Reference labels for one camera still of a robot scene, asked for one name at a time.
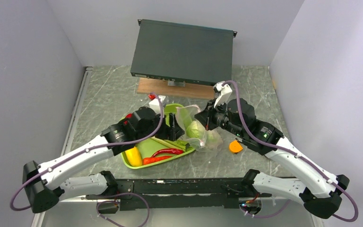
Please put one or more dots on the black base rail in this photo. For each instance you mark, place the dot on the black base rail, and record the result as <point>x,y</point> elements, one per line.
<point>135,194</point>

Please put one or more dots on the green celery stalks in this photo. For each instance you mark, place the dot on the green celery stalks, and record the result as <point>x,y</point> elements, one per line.
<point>178,144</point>

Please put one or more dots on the orange pumpkin slice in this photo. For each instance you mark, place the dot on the orange pumpkin slice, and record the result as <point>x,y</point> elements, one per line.
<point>235,147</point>

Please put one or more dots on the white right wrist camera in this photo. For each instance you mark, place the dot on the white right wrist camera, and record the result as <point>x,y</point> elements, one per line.
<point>223,90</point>

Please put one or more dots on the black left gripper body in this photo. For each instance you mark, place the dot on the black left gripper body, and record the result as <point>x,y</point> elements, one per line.
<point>165,132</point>

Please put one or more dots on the yellow bell pepper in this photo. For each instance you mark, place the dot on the yellow bell pepper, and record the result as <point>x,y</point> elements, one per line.
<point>134,157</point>

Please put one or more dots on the dark grey rack device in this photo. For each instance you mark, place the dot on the dark grey rack device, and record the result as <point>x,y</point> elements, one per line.
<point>183,53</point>

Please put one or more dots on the red tomato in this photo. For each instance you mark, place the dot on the red tomato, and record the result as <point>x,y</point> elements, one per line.
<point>127,119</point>

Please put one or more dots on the orange red chili pepper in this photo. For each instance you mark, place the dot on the orange red chili pepper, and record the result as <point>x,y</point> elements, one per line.
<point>150,160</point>

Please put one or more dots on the wooden board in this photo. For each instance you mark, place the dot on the wooden board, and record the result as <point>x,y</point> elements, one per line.
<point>160,87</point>

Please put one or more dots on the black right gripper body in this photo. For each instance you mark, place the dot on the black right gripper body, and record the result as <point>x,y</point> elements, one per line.
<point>215,118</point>

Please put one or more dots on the clear pink zip top bag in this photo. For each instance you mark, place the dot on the clear pink zip top bag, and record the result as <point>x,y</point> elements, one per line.
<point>184,116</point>

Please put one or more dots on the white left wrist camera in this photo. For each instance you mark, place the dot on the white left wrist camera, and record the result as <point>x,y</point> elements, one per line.
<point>154,103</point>

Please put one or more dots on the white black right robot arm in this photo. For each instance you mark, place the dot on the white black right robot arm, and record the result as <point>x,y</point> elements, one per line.
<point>315,188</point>

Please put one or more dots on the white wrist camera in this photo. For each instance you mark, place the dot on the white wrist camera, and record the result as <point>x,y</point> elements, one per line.
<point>223,90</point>
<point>154,103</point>

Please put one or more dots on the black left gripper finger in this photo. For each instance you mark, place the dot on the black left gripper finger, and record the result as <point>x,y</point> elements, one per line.
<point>172,122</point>
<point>177,132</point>

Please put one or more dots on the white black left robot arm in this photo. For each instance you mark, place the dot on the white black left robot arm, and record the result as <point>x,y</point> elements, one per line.
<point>48,183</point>

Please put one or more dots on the green cabbage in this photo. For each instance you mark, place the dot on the green cabbage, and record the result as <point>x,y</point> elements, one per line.
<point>196,130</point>

